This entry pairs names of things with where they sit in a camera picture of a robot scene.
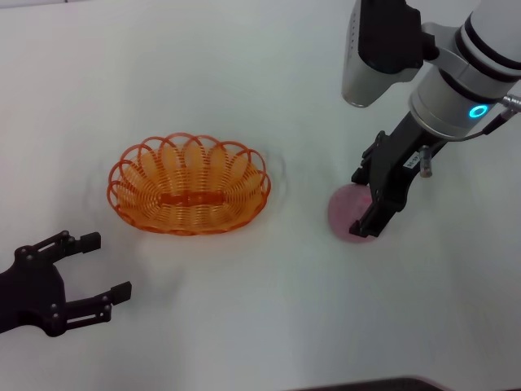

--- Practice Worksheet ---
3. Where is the orange plastic wire basket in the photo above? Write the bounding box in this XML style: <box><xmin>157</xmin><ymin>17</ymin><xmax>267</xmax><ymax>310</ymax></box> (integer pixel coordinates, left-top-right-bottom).
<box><xmin>107</xmin><ymin>132</ymin><xmax>272</xmax><ymax>236</ymax></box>

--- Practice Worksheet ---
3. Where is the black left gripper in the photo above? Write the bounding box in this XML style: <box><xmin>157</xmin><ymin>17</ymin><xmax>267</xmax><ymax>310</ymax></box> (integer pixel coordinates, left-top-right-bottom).
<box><xmin>0</xmin><ymin>231</ymin><xmax>133</xmax><ymax>338</ymax></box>

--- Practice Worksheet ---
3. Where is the silver black right camera box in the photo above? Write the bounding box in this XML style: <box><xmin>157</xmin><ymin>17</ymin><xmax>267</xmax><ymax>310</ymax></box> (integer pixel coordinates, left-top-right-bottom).
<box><xmin>340</xmin><ymin>0</ymin><xmax>439</xmax><ymax>108</ymax></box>

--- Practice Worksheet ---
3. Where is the dark rounded robot torso edge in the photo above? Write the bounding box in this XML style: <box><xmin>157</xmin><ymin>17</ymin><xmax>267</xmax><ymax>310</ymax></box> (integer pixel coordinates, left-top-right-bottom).
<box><xmin>284</xmin><ymin>376</ymin><xmax>449</xmax><ymax>391</ymax></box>

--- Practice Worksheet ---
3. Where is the grey right arm cable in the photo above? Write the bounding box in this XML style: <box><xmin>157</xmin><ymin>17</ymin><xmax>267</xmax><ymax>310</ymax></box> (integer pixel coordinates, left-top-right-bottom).
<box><xmin>441</xmin><ymin>94</ymin><xmax>521</xmax><ymax>142</ymax></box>

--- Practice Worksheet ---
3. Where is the pink fuzzy peach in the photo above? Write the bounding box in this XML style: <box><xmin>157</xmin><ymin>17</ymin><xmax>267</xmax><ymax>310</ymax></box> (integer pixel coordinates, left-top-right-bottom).
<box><xmin>327</xmin><ymin>182</ymin><xmax>382</xmax><ymax>244</ymax></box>

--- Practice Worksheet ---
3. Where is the silver plug on right gripper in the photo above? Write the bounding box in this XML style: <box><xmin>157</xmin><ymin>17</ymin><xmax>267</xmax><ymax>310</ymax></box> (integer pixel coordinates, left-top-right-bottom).
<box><xmin>418</xmin><ymin>145</ymin><xmax>432</xmax><ymax>178</ymax></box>

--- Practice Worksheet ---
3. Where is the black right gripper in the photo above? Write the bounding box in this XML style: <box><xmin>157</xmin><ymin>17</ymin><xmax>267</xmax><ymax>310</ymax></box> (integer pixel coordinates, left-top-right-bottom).
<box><xmin>349</xmin><ymin>112</ymin><xmax>444</xmax><ymax>237</ymax></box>

